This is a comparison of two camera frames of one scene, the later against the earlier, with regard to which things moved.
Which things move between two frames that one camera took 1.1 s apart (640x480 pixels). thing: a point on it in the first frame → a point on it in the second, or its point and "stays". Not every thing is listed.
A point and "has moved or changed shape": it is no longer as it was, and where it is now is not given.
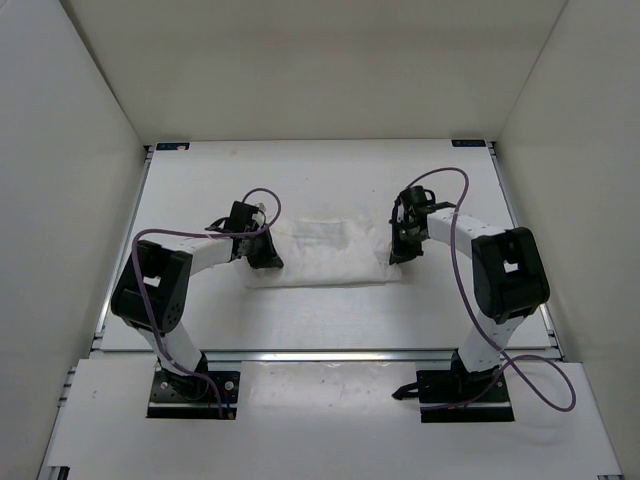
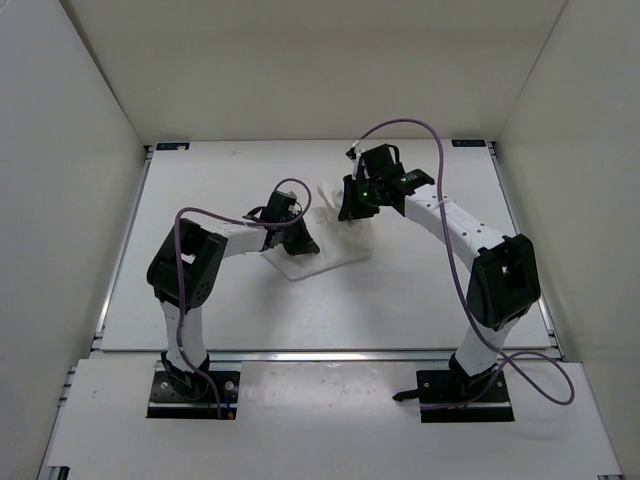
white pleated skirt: (325, 253) has moved or changed shape
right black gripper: (399, 252) → (349, 208)
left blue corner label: (164, 146) stays
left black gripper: (270, 258) → (305, 244)
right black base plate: (460, 396) stays
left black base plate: (193, 396) stays
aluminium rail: (291, 356) stays
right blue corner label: (468, 143) stays
